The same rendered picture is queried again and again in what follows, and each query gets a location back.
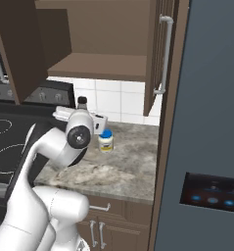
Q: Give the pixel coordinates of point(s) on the brown drawer front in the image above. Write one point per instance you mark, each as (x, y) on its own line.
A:
(128, 207)

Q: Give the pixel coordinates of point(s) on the brown wall cabinet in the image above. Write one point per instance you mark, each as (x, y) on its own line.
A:
(102, 42)

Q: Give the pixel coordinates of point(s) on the white jar with blue lid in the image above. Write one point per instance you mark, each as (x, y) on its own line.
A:
(105, 141)

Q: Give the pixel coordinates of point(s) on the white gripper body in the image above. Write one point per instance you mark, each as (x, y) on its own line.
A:
(63, 113)

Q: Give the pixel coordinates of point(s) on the grey fridge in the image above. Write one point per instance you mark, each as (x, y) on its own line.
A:
(210, 108)

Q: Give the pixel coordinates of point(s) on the plain brown cabinet door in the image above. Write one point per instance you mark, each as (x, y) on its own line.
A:
(19, 45)

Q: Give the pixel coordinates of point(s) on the grey hob knob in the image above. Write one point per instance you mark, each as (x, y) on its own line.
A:
(58, 97)
(42, 96)
(10, 93)

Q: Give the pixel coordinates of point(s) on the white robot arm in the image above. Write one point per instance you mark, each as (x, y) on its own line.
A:
(40, 209)

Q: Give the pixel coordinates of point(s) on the brown base cupboard door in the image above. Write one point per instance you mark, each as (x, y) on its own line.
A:
(85, 233)
(128, 237)

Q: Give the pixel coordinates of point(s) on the tall brown fridge surround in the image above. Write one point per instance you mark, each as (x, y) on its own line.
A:
(174, 98)

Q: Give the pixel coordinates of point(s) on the black glass hob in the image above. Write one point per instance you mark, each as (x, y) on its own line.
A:
(7, 130)

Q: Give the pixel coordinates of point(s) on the black capped bottle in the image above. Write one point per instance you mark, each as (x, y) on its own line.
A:
(82, 101)

